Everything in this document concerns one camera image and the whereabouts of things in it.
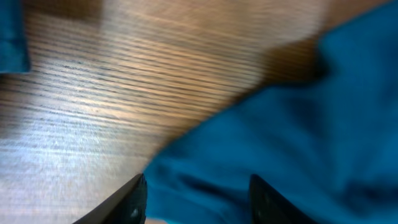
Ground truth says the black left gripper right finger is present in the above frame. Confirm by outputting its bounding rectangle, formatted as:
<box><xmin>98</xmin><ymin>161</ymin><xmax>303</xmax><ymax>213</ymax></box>
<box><xmin>249</xmin><ymin>174</ymin><xmax>317</xmax><ymax>224</ymax></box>

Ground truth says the folded dark blue garment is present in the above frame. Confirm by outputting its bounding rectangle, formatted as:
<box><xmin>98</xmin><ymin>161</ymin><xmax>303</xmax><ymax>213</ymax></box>
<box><xmin>1</xmin><ymin>0</ymin><xmax>30</xmax><ymax>73</ymax></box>

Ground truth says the blue polo shirt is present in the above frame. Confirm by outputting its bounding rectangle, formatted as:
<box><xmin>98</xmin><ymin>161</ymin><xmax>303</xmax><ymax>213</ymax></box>
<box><xmin>144</xmin><ymin>1</ymin><xmax>397</xmax><ymax>223</ymax></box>

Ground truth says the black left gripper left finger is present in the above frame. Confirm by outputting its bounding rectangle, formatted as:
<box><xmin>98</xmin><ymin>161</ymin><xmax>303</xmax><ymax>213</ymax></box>
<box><xmin>73</xmin><ymin>174</ymin><xmax>147</xmax><ymax>224</ymax></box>

